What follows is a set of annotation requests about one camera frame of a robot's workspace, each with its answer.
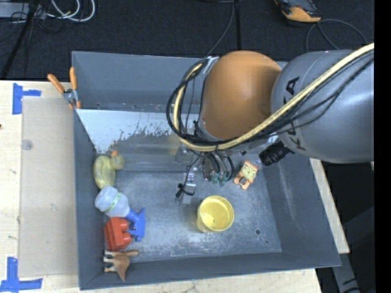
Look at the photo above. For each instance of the yellow rubber duck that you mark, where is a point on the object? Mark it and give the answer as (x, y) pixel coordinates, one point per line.
(105, 171)

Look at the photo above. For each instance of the red toy building block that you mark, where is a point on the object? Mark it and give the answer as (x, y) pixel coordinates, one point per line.
(116, 233)

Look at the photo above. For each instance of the clear spray bottle blue trigger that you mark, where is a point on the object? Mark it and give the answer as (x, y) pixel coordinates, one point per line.
(114, 203)

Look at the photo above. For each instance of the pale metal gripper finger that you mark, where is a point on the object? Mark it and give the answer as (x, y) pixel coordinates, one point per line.
(192, 184)
(185, 198)

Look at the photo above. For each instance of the grey metal bin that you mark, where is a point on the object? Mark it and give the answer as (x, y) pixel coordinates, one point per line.
(232, 224)

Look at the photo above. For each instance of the yellow plastic cup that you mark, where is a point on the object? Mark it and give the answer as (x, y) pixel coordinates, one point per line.
(215, 215)

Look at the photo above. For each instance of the orange toy figure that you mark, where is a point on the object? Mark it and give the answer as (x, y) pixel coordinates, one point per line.
(247, 173)

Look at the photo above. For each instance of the black cylinder on white bracket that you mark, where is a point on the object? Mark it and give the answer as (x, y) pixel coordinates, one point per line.
(273, 155)

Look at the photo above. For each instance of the pale wood flat board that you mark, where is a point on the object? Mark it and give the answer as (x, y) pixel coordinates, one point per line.
(46, 188)

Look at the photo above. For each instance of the brown toy animal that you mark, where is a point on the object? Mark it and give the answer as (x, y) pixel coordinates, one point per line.
(119, 262)

